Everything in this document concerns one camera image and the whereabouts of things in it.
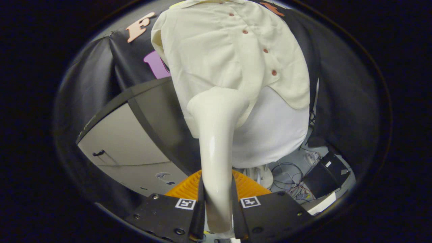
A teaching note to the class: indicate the grey drawer cabinet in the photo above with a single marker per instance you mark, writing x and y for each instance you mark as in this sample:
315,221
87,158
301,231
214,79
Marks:
125,138

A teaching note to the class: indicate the white hanging ironing pad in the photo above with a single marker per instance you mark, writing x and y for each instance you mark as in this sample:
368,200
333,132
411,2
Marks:
270,135

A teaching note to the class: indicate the black box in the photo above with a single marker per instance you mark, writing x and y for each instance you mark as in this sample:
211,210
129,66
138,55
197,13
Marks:
325,173

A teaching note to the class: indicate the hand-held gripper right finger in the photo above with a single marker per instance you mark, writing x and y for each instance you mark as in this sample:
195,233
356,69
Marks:
236,219

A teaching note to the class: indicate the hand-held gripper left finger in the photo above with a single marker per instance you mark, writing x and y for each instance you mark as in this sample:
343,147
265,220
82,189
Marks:
200,219

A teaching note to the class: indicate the cream button shirt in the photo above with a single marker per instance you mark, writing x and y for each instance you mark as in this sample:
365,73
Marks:
209,50

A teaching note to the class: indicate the cream garment steamer head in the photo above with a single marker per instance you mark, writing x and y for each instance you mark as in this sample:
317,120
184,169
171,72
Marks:
216,141

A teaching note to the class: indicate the white paper sheet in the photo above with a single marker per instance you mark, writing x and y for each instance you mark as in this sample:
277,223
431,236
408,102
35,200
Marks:
322,204

